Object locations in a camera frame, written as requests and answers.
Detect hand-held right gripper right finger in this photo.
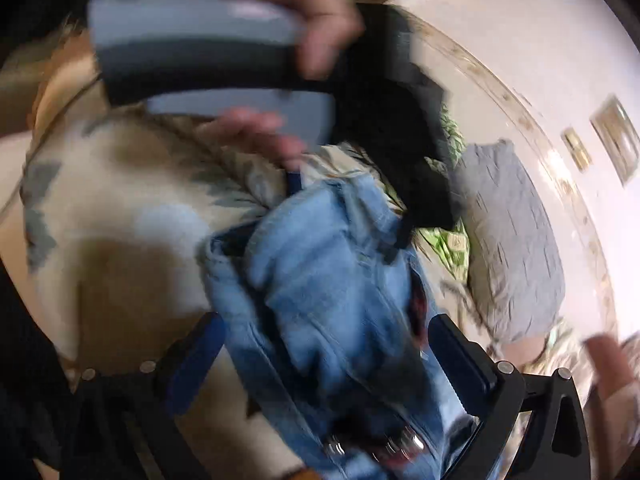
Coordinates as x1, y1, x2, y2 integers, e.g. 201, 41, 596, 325
427, 314, 592, 480

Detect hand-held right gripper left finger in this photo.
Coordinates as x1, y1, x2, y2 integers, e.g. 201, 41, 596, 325
65, 312, 228, 480

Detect blue denim pants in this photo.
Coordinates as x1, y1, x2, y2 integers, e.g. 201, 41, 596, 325
200, 175, 483, 480

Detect grey quilted pillow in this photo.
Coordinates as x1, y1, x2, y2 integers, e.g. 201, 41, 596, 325
452, 140, 568, 346

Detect leaf print blanket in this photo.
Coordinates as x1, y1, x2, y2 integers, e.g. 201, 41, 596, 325
20, 105, 501, 480

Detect cream crumpled cloth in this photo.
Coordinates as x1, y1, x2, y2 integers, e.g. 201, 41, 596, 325
582, 332, 640, 441

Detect small wall picture frame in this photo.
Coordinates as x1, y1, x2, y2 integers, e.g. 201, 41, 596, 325
589, 95, 638, 187

